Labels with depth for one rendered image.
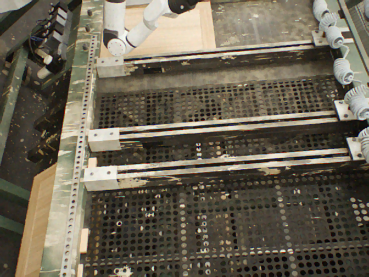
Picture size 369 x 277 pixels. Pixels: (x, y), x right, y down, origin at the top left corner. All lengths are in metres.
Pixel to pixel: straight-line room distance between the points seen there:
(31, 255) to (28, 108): 1.17
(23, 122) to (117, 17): 1.32
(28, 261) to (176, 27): 1.33
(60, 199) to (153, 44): 0.94
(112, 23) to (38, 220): 1.00
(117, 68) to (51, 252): 0.92
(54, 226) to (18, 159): 1.22
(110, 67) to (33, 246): 0.89
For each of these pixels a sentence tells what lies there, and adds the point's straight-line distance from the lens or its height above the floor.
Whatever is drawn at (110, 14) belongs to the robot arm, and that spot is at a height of 1.21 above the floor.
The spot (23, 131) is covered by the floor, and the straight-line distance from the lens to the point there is 3.04.
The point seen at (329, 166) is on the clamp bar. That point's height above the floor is 1.66.
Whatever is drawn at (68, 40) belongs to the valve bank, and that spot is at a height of 0.74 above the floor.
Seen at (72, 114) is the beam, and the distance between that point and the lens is 2.06.
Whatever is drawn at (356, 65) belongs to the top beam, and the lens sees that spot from 2.14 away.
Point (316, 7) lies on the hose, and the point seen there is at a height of 1.83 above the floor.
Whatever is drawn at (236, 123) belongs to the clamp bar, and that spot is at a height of 1.41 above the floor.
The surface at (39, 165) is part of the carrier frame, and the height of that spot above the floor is 0.24.
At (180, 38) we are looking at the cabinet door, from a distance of 2.36.
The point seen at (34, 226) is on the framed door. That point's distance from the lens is 2.37.
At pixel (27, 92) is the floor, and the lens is 3.23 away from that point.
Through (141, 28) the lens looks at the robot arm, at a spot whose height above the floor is 1.27.
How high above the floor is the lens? 2.12
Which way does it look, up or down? 29 degrees down
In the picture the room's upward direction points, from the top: 61 degrees clockwise
